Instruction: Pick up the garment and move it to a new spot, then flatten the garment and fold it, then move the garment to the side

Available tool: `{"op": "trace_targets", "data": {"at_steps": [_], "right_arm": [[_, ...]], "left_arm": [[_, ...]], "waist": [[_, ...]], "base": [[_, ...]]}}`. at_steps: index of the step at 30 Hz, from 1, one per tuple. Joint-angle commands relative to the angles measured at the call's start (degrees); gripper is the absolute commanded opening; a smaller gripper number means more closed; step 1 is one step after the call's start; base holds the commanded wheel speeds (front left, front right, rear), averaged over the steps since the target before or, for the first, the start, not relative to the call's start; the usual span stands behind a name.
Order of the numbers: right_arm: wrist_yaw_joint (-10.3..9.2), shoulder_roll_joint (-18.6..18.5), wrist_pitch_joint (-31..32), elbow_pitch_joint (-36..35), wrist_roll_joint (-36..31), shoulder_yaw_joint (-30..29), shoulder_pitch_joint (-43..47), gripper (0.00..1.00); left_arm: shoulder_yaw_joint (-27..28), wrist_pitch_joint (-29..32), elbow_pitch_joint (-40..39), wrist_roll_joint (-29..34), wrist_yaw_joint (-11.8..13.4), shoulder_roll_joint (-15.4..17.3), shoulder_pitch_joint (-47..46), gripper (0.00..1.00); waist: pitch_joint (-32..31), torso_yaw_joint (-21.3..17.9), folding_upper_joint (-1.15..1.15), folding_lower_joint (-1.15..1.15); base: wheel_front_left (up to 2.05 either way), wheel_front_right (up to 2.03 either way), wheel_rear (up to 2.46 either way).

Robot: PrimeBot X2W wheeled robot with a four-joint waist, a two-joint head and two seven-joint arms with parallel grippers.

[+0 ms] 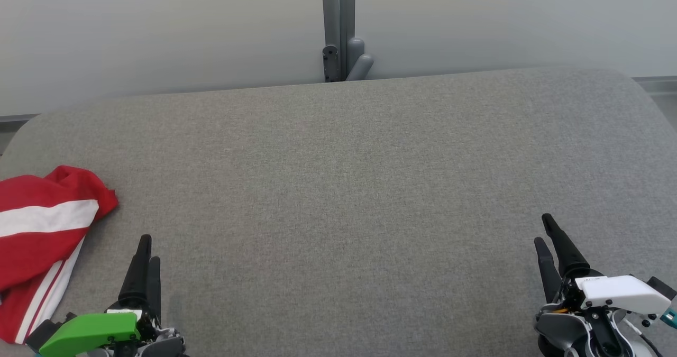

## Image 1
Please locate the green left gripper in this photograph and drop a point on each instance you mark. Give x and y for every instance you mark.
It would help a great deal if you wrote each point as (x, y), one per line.
(90, 333)

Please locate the red shorts with white stripe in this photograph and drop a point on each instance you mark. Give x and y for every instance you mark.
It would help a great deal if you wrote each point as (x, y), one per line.
(53, 188)

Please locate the grey wall baseboard rail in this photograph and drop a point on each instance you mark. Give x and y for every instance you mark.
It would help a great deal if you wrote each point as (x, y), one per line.
(16, 118)
(658, 84)

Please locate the teal right camera connector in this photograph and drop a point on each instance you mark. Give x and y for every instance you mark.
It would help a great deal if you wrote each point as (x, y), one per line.
(669, 317)

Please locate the grey rounded tube bracket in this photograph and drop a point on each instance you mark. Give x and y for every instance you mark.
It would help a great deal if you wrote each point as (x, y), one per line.
(359, 66)

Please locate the grey metal partition post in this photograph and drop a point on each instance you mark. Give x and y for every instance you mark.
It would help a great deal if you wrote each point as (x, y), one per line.
(338, 8)

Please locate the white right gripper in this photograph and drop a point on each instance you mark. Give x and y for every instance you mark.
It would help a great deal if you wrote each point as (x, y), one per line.
(619, 292)

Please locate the grey fabric sofa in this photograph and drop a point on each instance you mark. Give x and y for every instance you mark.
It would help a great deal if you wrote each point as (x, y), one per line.
(338, 188)

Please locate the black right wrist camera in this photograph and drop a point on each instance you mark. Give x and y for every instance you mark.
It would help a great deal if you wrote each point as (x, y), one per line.
(664, 287)

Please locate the dark grey hinge plate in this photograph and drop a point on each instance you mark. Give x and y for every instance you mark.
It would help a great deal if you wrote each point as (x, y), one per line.
(331, 63)

